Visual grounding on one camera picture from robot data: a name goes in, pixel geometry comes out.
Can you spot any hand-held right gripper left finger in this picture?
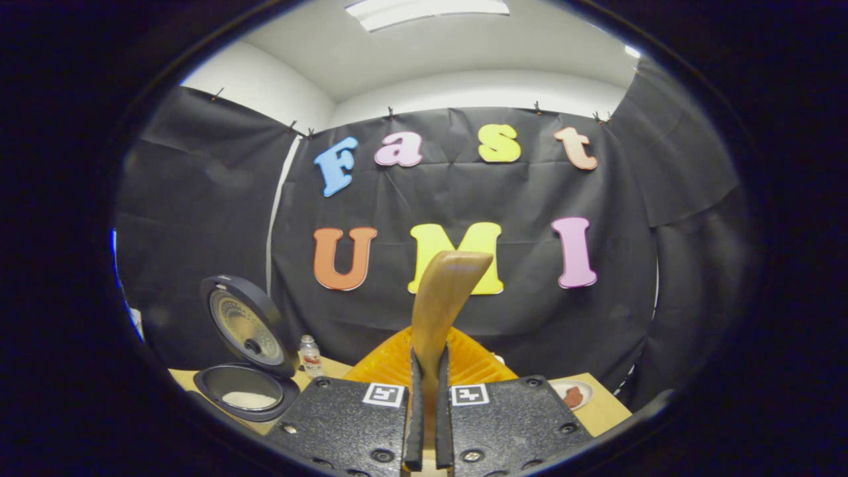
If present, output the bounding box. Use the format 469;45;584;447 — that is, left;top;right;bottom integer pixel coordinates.
282;327;425;476

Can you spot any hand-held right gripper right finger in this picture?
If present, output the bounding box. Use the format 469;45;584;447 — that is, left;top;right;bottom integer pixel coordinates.
435;327;594;477

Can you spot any wooden spoon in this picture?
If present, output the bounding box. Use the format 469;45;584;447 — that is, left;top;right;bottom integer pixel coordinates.
411;250;494;451

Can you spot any white rice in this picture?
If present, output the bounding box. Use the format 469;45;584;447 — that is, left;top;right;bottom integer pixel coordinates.
222;391;278;409

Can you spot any dark grey rice cooker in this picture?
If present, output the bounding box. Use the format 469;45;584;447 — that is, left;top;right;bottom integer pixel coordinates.
193;274;302;423

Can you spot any small clear bottle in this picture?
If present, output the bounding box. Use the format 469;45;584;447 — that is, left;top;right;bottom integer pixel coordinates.
298;335;323;379

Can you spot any small white plate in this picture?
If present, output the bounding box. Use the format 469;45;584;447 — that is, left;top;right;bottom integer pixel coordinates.
550;379;594;411

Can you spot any black backdrop cloth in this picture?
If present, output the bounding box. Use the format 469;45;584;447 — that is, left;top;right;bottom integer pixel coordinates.
114;56;753;411

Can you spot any large ceiling light panel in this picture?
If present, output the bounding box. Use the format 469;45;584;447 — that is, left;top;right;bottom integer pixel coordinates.
344;0;511;32

